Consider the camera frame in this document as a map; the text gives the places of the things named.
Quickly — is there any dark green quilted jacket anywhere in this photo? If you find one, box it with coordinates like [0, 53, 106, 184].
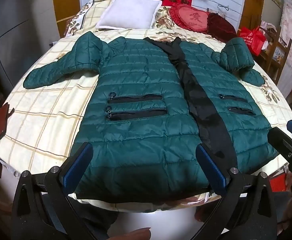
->
[23, 32, 277, 203]

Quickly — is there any wooden chair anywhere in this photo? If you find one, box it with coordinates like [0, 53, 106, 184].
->
[254, 27, 292, 85]

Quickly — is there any red plastic bag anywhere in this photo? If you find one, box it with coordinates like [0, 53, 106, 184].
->
[239, 26, 266, 56]

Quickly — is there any dark red velvet cushion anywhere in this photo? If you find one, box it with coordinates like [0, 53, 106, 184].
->
[207, 13, 237, 43]

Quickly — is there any red heart-shaped cushion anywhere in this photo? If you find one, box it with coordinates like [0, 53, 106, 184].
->
[169, 3, 209, 33]

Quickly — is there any grey wardrobe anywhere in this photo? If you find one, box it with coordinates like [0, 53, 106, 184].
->
[0, 0, 60, 95]

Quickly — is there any white square pillow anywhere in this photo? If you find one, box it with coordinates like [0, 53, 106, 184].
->
[96, 0, 162, 29]

